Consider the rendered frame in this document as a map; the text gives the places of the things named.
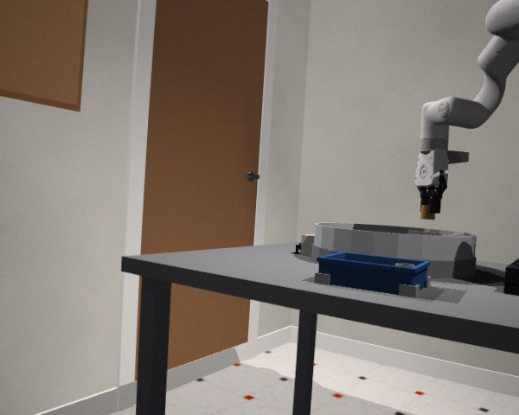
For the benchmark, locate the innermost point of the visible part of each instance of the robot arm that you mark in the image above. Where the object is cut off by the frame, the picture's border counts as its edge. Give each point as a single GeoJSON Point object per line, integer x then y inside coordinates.
{"type": "Point", "coordinates": [497, 60]}

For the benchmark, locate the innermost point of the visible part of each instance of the bronze bushing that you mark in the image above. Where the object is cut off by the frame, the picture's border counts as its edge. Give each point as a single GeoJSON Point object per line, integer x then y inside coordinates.
{"type": "Point", "coordinates": [425, 213]}

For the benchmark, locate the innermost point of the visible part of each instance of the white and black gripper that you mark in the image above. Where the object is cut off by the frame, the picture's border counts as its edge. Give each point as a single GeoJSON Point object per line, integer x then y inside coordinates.
{"type": "Point", "coordinates": [432, 168]}

